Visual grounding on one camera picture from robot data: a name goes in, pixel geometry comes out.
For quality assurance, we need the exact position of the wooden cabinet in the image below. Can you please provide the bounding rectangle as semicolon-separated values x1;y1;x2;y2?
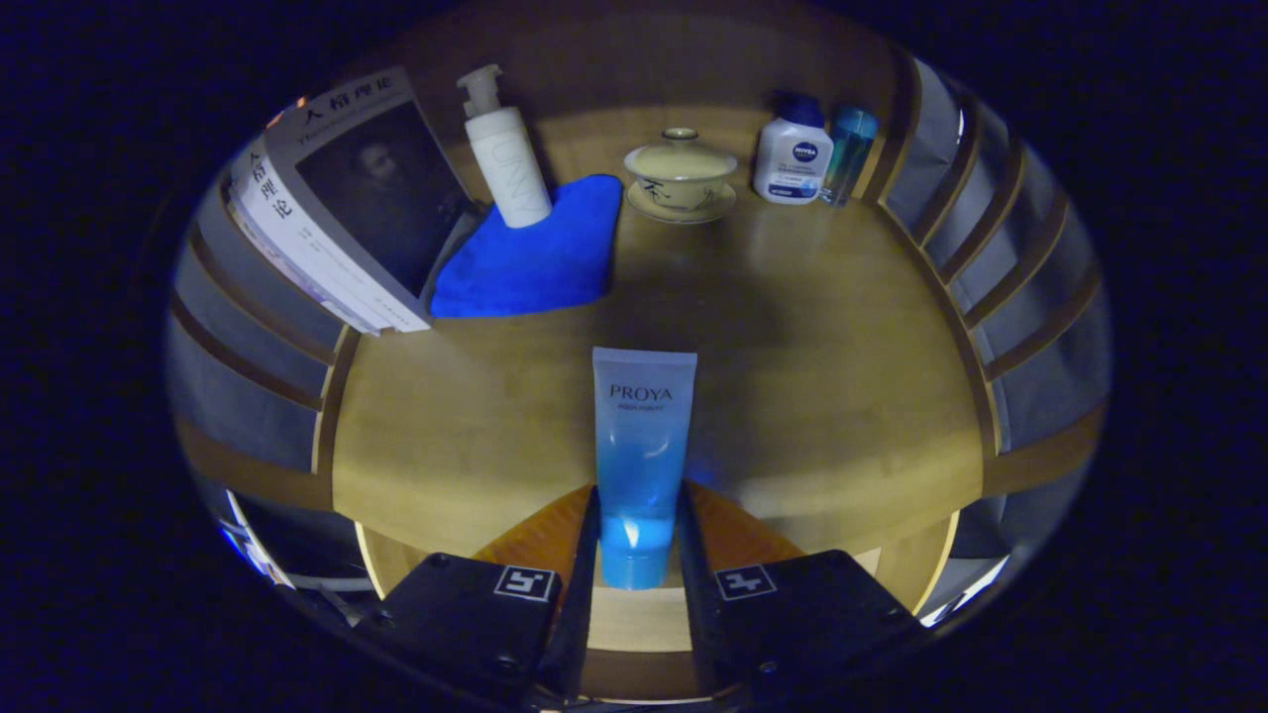
163;5;1115;704

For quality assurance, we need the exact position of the grey book with portrait cover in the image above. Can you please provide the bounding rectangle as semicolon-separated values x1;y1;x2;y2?
238;66;476;333

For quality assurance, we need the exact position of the lidded tea cup with saucer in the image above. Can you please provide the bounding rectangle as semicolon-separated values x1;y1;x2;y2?
623;127;739;225

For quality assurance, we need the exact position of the blue folded cloth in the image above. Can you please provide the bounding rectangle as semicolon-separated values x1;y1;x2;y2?
429;174;624;320

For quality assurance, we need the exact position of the wooden countertop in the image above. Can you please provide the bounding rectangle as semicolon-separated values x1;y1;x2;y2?
332;104;987;560

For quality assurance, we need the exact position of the white pump bottle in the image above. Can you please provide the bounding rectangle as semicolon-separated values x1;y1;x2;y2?
457;64;554;230

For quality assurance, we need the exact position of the teal slim bottle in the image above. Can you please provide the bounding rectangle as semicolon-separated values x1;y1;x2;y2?
820;106;880;207

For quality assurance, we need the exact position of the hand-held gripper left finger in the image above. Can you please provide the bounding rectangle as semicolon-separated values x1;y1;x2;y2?
357;483;602;706

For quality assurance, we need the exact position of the blue cosmetic tube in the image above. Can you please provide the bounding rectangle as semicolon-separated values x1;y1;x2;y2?
591;347;698;591

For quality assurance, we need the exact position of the white lotion bottle blue cap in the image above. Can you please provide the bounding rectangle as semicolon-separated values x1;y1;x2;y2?
752;91;835;206

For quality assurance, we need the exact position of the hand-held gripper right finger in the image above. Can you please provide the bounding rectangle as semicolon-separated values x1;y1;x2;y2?
677;480;927;699

